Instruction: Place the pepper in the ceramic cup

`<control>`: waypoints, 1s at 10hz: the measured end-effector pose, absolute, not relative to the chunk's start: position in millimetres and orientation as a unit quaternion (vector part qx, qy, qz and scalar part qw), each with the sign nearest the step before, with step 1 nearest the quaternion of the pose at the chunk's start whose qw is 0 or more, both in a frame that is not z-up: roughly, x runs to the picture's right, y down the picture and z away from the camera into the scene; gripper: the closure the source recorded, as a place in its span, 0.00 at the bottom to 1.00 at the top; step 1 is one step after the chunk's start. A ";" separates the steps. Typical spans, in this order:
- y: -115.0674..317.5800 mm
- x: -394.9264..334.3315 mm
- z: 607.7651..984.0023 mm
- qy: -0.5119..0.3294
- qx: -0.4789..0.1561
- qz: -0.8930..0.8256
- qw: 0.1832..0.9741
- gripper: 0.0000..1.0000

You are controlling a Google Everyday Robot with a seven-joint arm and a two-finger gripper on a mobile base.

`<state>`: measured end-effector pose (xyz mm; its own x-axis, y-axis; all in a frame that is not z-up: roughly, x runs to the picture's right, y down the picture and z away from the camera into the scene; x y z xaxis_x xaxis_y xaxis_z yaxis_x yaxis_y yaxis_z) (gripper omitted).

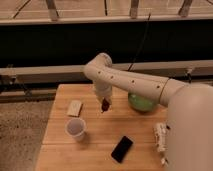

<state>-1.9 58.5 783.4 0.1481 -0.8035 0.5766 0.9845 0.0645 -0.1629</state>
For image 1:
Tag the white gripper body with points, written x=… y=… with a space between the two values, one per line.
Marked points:
x=102 y=89

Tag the black smartphone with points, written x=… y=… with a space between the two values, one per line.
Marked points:
x=121 y=149

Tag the white tube with cap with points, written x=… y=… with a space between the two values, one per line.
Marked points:
x=160 y=134

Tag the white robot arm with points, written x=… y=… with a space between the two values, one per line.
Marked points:
x=189 y=123

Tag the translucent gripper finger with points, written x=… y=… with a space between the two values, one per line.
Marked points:
x=100 y=100
x=109 y=100

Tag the green bowl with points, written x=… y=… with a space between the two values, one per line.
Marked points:
x=140 y=103

